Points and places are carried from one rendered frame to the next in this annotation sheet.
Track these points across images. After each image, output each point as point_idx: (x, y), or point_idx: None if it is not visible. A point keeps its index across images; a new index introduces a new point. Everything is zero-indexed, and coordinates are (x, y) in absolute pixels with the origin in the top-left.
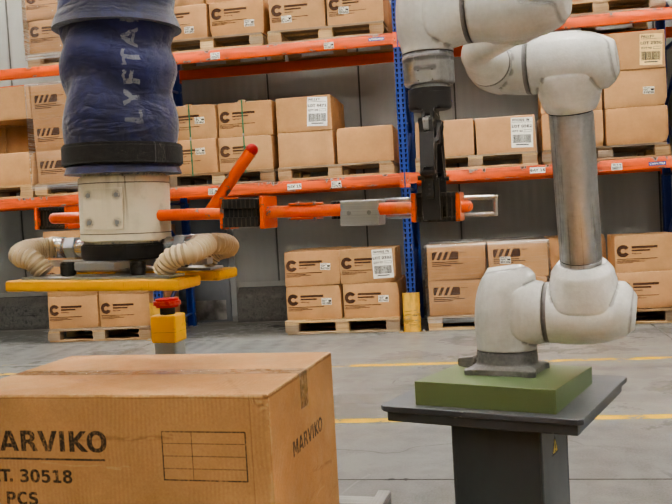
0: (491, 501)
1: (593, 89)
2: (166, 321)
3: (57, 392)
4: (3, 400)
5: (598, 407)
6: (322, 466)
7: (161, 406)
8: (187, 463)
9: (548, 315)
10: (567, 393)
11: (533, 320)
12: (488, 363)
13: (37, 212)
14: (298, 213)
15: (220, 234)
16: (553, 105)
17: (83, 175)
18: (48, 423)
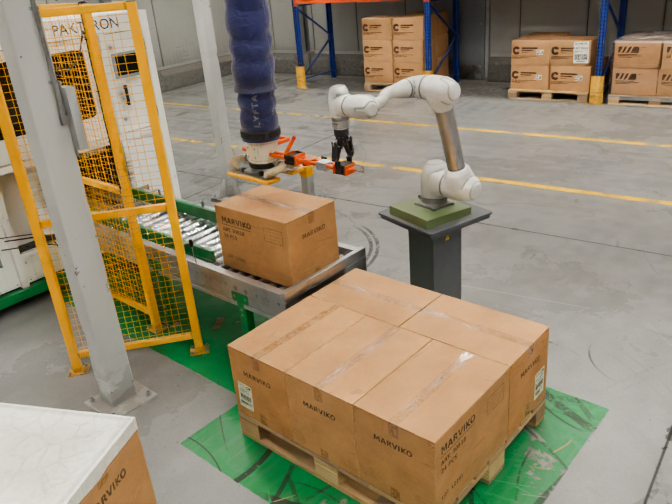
0: (419, 254)
1: (444, 105)
2: (303, 169)
3: (239, 209)
4: (226, 209)
5: (450, 228)
6: (324, 239)
7: (262, 220)
8: (269, 237)
9: (441, 187)
10: (440, 220)
11: (436, 188)
12: (422, 201)
13: None
14: (305, 163)
15: None
16: (431, 108)
17: None
18: (237, 218)
